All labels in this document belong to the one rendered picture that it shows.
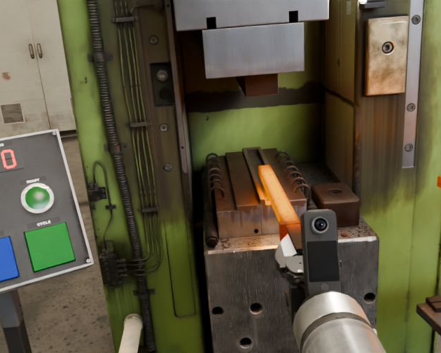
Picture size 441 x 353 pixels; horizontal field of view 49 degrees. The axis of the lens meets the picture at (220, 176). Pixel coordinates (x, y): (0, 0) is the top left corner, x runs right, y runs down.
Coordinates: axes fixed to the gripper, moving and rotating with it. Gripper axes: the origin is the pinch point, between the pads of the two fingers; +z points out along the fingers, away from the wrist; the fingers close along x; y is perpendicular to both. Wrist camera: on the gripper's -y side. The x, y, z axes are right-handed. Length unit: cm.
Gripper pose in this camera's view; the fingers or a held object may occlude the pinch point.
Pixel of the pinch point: (295, 233)
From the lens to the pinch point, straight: 81.1
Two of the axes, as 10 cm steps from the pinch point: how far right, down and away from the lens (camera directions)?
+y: 0.8, 9.4, 3.4
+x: 10.0, -0.9, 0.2
